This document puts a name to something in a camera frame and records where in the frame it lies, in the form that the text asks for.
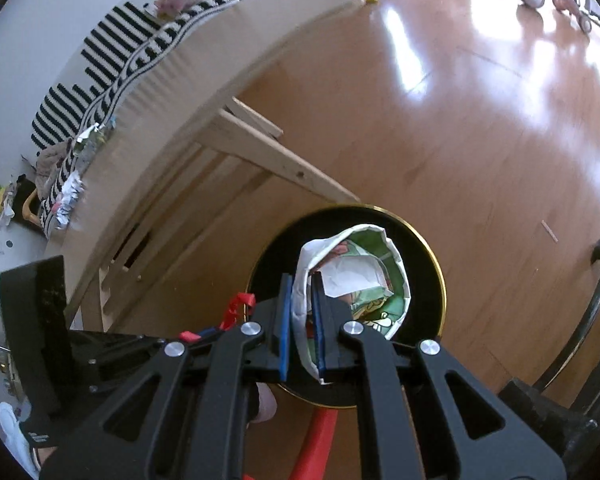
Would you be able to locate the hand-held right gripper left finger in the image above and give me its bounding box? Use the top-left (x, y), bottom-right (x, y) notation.
top-left (40, 273), bottom-right (294, 480)

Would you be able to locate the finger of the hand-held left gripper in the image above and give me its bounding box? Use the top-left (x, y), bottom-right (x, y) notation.
top-left (72, 328), bottom-right (225, 411)

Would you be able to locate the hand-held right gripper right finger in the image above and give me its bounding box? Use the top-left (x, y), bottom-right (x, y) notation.
top-left (312, 272), bottom-right (567, 480)

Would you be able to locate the red wrapper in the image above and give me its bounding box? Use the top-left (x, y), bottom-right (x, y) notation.
top-left (223, 292), bottom-right (257, 332)

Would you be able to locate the white printed bag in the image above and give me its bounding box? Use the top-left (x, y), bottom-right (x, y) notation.
top-left (289, 224), bottom-right (411, 386)

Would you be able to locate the grey paper wrapper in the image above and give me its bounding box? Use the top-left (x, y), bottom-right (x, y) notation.
top-left (54, 172), bottom-right (87, 228)

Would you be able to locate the black round bin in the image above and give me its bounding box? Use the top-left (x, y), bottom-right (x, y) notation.
top-left (242, 204), bottom-right (447, 408)

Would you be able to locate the white green wrapper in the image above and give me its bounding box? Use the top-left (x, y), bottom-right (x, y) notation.
top-left (74, 119), bottom-right (117, 162)

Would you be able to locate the white cabinet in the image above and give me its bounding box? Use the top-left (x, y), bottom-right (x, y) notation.
top-left (0, 222), bottom-right (48, 311)

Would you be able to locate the white cloth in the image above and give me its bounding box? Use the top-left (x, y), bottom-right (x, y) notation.
top-left (0, 402), bottom-right (41, 478)

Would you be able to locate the beige plush toy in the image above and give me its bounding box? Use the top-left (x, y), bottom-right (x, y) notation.
top-left (34, 142), bottom-right (78, 196)

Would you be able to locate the black white striped blanket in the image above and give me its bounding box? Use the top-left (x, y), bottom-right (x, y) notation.
top-left (30, 0), bottom-right (247, 238)

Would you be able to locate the wooden frame sofa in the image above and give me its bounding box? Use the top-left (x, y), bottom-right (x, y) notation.
top-left (22, 0), bottom-right (228, 233)

